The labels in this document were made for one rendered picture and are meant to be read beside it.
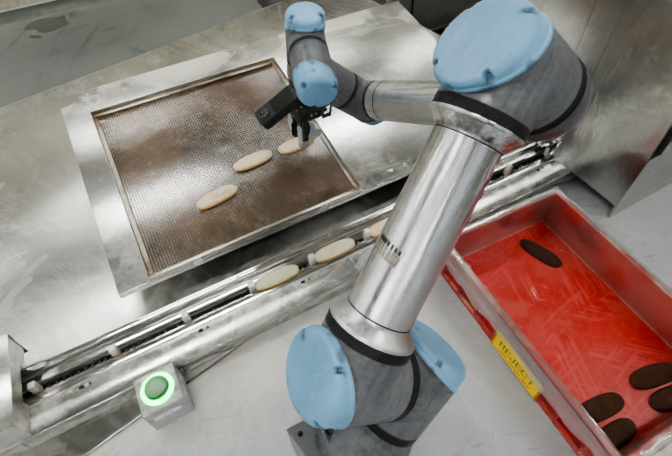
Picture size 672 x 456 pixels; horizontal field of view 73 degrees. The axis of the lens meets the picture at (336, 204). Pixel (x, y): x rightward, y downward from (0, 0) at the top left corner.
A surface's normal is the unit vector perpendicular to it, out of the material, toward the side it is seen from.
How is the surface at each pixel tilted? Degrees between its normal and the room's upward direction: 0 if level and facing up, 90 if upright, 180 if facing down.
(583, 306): 0
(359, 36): 10
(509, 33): 42
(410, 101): 66
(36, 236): 0
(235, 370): 0
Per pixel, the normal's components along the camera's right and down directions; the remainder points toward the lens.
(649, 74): -0.88, 0.37
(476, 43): -0.66, -0.36
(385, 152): 0.07, -0.53
